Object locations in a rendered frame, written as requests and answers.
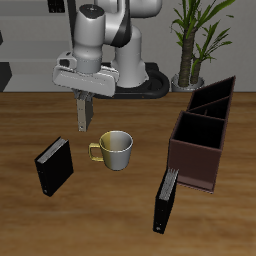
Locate dark grey block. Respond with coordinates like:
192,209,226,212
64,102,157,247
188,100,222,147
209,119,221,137
0,61,14,93

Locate green pot plant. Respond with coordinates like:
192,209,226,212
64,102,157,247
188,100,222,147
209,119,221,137
169,0,237,93

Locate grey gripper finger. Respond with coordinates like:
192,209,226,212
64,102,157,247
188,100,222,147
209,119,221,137
73,89,89,133
86,94,95,128

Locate small black box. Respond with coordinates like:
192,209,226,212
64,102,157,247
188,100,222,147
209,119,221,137
47,0,66,14

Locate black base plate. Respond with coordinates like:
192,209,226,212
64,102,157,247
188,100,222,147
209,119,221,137
94,61,171,100

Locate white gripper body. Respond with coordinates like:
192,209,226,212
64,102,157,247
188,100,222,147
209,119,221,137
52,63,120,99

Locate black book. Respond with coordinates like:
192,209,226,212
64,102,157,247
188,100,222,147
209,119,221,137
34,136,75,198
152,167,180,235

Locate dark brown desk caddy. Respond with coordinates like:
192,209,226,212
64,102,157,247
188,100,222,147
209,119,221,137
167,75,237,194

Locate white-yellow mug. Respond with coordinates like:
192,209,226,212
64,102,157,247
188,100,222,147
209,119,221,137
87,130,135,172

